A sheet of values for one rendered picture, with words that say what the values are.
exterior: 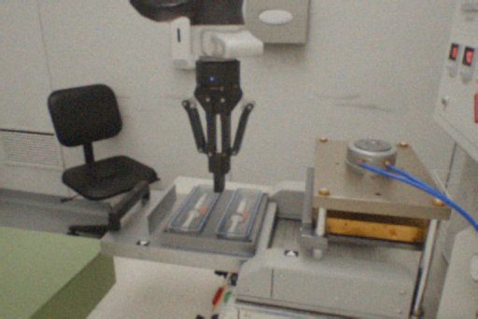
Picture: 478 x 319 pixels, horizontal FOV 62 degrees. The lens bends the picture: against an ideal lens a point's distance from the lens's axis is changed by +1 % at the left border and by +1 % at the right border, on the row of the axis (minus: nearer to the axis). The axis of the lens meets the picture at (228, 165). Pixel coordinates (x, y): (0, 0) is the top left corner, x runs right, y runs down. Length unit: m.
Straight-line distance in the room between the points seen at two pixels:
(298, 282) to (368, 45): 1.70
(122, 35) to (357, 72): 1.34
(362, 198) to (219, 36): 0.31
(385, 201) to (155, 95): 2.01
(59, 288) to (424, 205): 0.64
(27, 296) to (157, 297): 0.27
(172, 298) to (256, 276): 0.36
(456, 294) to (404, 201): 0.15
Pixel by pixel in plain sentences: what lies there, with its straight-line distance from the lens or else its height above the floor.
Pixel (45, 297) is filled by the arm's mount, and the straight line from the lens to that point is 0.82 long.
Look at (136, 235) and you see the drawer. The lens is 0.75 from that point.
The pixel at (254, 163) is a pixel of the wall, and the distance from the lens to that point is 2.36.
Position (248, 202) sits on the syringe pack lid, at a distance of 0.77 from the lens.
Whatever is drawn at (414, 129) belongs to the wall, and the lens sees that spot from 2.27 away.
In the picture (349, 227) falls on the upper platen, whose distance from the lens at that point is 0.63.
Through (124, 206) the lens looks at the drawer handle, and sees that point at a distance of 0.78.
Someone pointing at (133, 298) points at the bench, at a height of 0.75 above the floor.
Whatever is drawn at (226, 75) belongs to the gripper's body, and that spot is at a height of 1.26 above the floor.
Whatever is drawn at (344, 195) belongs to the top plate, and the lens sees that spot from 0.58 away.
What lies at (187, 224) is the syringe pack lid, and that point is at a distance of 0.70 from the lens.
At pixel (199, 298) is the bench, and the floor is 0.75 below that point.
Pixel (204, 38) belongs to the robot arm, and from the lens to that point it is 0.63.
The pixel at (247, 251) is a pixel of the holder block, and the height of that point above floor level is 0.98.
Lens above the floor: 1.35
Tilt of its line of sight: 22 degrees down
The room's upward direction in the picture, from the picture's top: straight up
